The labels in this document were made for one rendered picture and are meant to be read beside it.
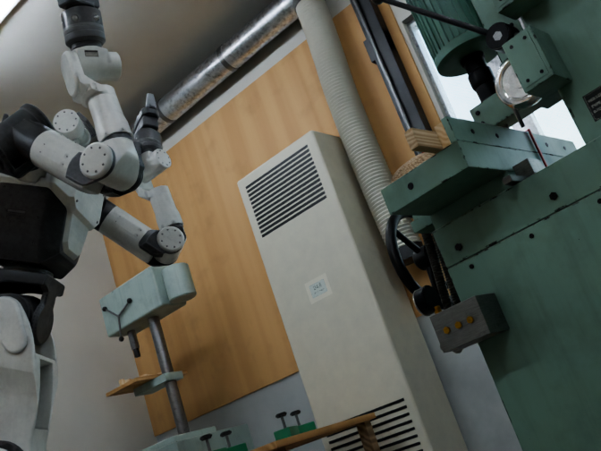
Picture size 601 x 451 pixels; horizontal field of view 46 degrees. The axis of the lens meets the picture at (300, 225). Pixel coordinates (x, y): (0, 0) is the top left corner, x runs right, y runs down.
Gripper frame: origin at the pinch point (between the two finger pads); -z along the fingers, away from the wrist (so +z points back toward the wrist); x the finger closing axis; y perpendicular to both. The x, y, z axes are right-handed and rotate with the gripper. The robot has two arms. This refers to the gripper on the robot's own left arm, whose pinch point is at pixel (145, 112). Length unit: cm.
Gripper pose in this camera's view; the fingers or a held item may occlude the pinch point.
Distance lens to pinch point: 234.6
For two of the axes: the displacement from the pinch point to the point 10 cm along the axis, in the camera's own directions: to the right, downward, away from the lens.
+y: -8.7, -1.4, -4.8
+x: 4.7, -5.6, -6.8
